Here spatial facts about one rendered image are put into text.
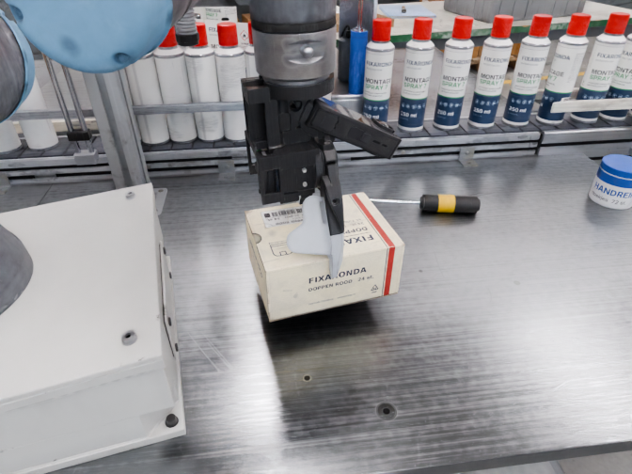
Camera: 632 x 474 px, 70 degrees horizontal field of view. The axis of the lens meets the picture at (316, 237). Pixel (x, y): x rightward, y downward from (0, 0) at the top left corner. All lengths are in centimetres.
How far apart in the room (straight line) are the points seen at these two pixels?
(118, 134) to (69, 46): 49
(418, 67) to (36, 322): 72
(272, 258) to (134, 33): 29
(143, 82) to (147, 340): 56
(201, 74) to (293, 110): 43
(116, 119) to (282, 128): 36
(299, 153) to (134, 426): 29
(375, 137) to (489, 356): 28
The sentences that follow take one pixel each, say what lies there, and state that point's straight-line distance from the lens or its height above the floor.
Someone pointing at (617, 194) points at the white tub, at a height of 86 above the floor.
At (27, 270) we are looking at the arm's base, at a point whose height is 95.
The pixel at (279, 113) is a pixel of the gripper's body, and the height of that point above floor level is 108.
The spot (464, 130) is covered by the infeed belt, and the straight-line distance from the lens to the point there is 99.
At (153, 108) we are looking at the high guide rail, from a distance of 87.
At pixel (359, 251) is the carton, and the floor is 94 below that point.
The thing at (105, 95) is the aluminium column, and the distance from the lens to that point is 76.
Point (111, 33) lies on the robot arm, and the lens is 28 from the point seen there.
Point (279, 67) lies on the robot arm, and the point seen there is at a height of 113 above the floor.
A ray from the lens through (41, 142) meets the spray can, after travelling 98.
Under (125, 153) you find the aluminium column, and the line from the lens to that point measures 78.
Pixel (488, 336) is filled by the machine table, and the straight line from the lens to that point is 59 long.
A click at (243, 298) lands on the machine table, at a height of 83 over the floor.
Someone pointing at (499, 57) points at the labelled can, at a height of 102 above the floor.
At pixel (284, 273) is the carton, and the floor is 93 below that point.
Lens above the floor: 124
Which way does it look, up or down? 36 degrees down
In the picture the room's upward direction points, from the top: straight up
